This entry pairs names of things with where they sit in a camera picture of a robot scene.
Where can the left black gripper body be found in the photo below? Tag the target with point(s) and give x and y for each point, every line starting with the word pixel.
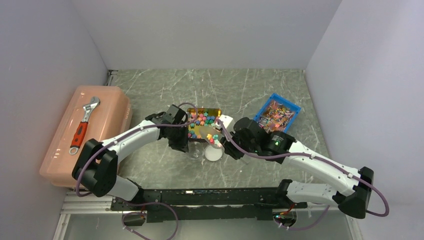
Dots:
pixel 177 139

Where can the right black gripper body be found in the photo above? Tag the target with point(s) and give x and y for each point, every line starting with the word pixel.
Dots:
pixel 232 149

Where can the small clear glass jar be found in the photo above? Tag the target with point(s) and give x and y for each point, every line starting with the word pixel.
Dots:
pixel 195 150

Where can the tin of star candies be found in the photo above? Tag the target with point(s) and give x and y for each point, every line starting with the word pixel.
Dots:
pixel 206 118

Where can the blue bin of lollipops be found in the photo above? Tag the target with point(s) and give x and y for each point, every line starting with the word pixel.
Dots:
pixel 277 114

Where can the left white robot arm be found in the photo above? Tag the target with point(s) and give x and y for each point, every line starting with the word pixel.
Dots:
pixel 96 168

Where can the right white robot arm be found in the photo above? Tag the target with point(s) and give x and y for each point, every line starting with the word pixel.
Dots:
pixel 347 188

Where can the round white jar lid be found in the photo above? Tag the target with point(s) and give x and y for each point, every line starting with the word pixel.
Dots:
pixel 213 154

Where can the orange translucent storage box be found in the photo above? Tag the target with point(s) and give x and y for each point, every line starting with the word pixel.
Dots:
pixel 111 118

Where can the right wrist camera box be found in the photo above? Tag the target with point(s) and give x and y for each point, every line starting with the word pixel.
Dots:
pixel 225 121

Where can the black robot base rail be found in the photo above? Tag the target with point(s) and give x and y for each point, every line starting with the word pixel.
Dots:
pixel 160 205

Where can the red handled adjustable wrench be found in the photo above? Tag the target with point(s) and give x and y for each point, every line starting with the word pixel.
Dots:
pixel 81 130

